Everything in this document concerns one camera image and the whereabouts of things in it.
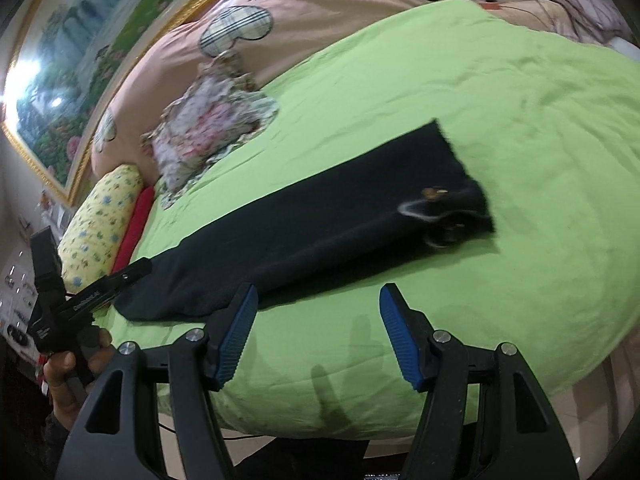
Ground black cable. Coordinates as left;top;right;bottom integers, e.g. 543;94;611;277
159;422;261;442

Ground pink quilt with plaid hearts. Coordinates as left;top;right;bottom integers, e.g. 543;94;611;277
90;0;463;186

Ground yellow floral bolster pillow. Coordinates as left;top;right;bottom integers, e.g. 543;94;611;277
57;163;145;291

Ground pink plaid pillow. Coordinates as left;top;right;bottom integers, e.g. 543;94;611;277
536;0;632;43

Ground dark navy pants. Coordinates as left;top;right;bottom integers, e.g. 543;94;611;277
114;119;497;323

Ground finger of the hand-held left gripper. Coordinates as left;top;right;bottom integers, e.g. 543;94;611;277
62;257;153;306

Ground person's left hand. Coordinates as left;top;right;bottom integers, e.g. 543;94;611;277
42;329;113;433

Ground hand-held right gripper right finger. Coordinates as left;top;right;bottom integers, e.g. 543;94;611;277
378;283;581;480

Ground gold framed landscape painting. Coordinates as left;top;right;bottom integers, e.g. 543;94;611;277
0;0;273;207

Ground green bed sheet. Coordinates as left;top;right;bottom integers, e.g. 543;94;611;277
91;0;640;442

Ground floral ruffled pillow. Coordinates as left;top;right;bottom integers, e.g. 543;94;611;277
141;55;281;209

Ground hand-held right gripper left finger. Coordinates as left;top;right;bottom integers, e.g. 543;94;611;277
54;282;260;480

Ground red pillow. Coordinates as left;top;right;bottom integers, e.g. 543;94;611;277
111;186;156;275

